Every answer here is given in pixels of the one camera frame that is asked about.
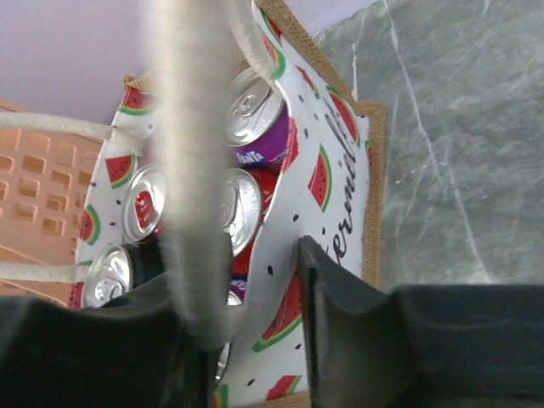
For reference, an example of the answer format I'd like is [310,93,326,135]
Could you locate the black soda can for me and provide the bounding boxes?
[81,241,165,308]

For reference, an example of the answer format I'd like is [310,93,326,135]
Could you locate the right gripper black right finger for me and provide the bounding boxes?
[297,236,543,407]

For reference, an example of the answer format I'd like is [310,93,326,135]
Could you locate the orange plastic file organizer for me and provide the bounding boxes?
[0,97,105,307]

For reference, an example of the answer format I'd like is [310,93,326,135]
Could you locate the watermelon print canvas bag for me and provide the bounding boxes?
[1,1,380,407]

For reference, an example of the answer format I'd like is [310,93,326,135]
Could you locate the red can silver top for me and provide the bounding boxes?
[220,168,278,257]

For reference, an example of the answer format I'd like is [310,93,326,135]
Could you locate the purple Fanta can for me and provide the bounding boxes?
[224,68,289,172]

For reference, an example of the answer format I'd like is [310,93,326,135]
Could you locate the red tab soda can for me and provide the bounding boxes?
[122,164,167,242]

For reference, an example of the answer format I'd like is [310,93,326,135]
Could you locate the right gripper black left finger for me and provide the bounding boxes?
[1,275,213,407]

